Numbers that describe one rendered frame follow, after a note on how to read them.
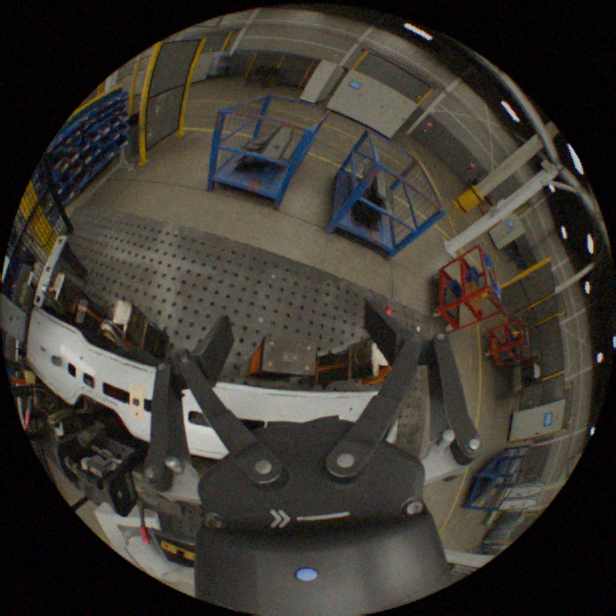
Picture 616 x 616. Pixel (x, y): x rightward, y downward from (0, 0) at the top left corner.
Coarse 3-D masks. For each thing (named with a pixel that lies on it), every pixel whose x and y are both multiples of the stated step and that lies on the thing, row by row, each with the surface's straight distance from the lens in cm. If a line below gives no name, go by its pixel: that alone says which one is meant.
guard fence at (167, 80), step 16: (160, 48) 300; (176, 48) 324; (192, 48) 352; (160, 64) 307; (176, 64) 331; (192, 64) 361; (144, 80) 295; (160, 80) 314; (176, 80) 341; (144, 96) 294; (160, 96) 322; (176, 96) 353; (144, 112) 301; (160, 112) 333; (176, 112) 365; (144, 128) 309; (160, 128) 343; (176, 128) 379; (144, 144) 318; (144, 160) 328
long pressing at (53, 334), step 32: (32, 320) 98; (32, 352) 95; (64, 352) 72; (96, 352) 61; (64, 384) 73; (96, 384) 61; (128, 384) 55; (224, 384) 48; (128, 416) 56; (256, 416) 49; (288, 416) 50; (320, 416) 53; (352, 416) 58; (192, 448) 52; (224, 448) 51
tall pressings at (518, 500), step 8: (520, 488) 876; (528, 488) 879; (536, 488) 885; (512, 496) 888; (520, 496) 891; (536, 496) 927; (504, 504) 949; (512, 504) 902; (520, 504) 905; (528, 504) 910
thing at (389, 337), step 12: (372, 300) 20; (372, 312) 18; (384, 312) 17; (372, 324) 19; (384, 324) 16; (396, 324) 15; (372, 336) 19; (384, 336) 16; (396, 336) 14; (384, 348) 17; (396, 348) 15
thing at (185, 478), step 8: (168, 456) 10; (168, 464) 10; (176, 464) 10; (184, 464) 10; (176, 472) 10; (184, 472) 10; (192, 472) 10; (176, 480) 10; (184, 480) 10; (192, 480) 10; (176, 488) 10; (184, 488) 10; (192, 488) 10; (168, 496) 10; (176, 496) 10; (184, 496) 10; (192, 496) 9
